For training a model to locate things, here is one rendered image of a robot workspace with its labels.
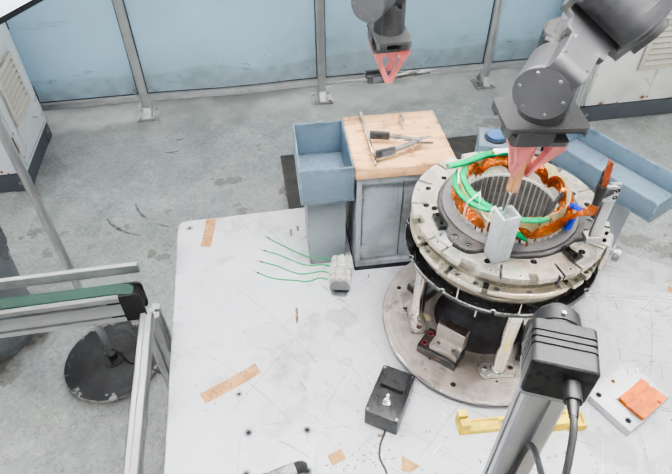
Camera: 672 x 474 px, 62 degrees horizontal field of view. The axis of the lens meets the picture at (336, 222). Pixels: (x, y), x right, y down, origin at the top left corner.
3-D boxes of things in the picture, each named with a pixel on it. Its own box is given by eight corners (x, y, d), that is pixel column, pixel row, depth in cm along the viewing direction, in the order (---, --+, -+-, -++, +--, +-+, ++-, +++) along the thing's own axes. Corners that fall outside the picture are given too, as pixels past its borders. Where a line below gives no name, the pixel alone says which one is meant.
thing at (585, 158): (637, 284, 121) (693, 183, 102) (605, 306, 117) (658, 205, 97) (547, 221, 136) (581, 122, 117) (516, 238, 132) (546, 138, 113)
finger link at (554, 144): (549, 191, 72) (575, 133, 65) (495, 193, 71) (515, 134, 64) (533, 157, 76) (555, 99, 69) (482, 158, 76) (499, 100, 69)
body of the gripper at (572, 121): (586, 140, 66) (611, 86, 61) (503, 142, 65) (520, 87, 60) (567, 108, 70) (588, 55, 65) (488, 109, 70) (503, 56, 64)
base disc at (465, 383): (416, 426, 97) (416, 423, 96) (362, 264, 125) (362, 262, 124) (618, 383, 102) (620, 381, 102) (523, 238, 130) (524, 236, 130)
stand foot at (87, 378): (56, 411, 185) (54, 408, 184) (73, 328, 209) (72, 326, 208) (160, 395, 189) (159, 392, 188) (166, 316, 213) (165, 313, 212)
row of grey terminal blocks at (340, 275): (349, 297, 119) (349, 284, 116) (327, 295, 120) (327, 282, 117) (353, 263, 126) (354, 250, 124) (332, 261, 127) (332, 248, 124)
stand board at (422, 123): (355, 180, 107) (355, 170, 105) (341, 126, 121) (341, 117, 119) (456, 171, 109) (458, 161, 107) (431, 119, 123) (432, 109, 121)
